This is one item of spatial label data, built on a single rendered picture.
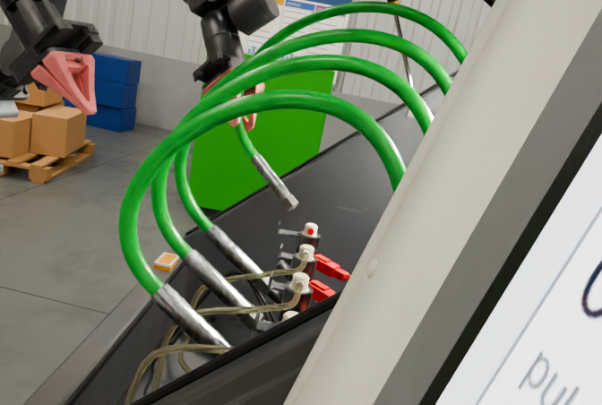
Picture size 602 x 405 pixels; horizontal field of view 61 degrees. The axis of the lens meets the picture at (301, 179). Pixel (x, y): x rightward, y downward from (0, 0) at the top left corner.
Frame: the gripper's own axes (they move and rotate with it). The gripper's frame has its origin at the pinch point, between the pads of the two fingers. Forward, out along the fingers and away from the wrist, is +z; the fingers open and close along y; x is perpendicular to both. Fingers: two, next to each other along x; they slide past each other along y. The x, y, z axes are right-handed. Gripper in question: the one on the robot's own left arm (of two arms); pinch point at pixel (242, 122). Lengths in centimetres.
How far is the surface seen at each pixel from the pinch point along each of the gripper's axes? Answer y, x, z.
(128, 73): 274, 390, -383
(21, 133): 113, 324, -214
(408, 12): 2.3, -28.0, -0.1
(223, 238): -11.8, -3.3, 20.7
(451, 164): -33, -36, 33
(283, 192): 4.3, -0.9, 11.3
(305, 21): -1.0, -15.8, -6.6
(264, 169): 2.6, 0.2, 7.4
